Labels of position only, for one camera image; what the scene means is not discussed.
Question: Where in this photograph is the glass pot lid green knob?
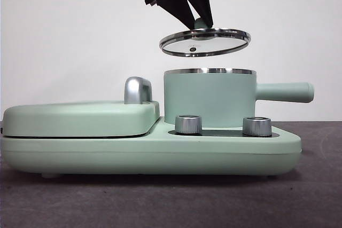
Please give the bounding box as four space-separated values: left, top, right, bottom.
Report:
159 18 252 58

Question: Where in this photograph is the silver control knob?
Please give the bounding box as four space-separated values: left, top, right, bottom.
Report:
242 116 273 137
174 115 203 135

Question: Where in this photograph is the mint green griddle lid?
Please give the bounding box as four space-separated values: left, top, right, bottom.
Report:
2 100 161 137

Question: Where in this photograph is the mint green breakfast maker base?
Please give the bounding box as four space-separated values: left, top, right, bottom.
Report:
0 121 302 179

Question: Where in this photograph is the silver griddle lid handle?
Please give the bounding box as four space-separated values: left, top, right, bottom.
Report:
123 76 153 105

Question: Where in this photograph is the mint green pot with handle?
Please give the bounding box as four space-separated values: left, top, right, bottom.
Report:
162 67 315 129

